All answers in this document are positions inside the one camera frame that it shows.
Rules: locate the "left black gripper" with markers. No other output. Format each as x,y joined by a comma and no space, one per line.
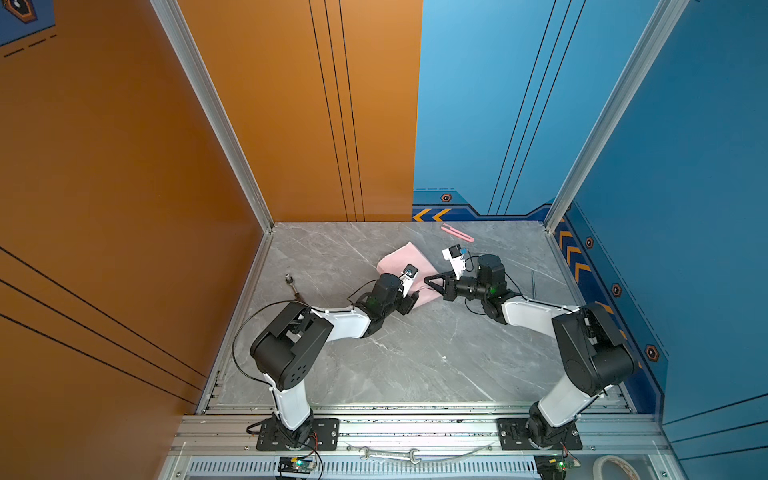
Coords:
407,303

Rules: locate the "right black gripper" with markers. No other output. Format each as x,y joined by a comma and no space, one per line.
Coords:
449,288

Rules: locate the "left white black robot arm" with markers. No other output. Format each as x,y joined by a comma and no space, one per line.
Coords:
289,346

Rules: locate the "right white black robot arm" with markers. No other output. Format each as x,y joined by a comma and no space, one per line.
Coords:
594,353

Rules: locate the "pink scissors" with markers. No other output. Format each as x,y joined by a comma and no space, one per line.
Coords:
456,233

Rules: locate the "left green circuit board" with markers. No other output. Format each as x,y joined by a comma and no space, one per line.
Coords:
296,467

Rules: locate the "green circuit board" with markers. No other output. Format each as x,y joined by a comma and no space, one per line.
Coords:
551,468
296,467

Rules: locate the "right green circuit board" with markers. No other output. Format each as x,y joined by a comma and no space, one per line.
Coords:
551,468

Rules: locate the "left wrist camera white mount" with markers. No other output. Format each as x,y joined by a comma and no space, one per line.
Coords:
408,278

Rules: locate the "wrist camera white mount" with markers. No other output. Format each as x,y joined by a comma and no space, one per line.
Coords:
408,278
457,257

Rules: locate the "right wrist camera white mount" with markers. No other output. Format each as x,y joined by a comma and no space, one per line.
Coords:
457,257

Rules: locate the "red handled ratchet tool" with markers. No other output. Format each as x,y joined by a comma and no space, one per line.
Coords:
289,280

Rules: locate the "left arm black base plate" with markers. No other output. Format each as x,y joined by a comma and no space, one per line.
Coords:
320,434

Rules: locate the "silver wrench on rail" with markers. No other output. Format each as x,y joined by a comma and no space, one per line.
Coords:
411,456

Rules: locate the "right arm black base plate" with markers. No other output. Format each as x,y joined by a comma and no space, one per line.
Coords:
535,434

